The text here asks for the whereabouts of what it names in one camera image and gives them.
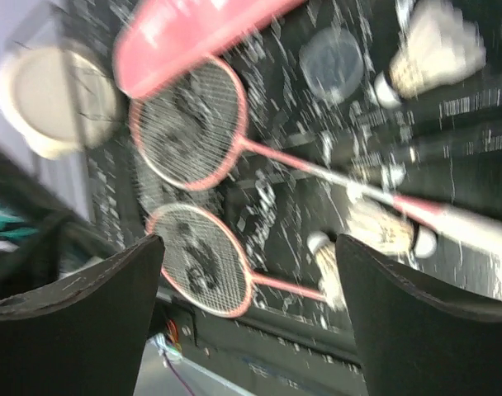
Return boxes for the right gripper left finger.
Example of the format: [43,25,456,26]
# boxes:
[0,235,164,395]

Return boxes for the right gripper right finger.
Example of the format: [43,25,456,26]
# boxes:
[336,234,502,395]

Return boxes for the black teal shuttlecock tube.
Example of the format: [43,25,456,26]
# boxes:
[0,135,95,290]

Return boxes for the white shuttlecock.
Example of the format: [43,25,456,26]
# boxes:
[374,1,486,108]
[307,231,348,311]
[347,200,437,258]

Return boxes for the lower pink badminton racket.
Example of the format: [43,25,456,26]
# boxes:
[147,202,325,318]

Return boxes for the pink badminton racket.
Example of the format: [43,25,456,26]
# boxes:
[147,202,325,318]
[129,58,502,256]

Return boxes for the upper pink badminton racket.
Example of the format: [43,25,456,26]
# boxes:
[129,58,502,256]

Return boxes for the clear plastic tube lid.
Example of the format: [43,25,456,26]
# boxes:
[299,27,364,104]

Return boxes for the pink racket cover bag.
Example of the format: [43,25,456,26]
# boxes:
[113,0,301,99]

